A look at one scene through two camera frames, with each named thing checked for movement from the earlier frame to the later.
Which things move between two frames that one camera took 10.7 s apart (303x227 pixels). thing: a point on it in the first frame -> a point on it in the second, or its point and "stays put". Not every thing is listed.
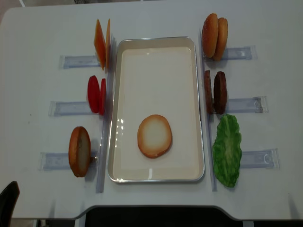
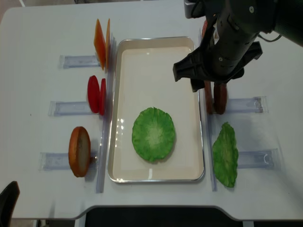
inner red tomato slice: [102, 97] stays put
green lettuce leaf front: [227, 151] -> [153, 134]
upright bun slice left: [79, 151] stays put
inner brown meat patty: [208, 92] stays put
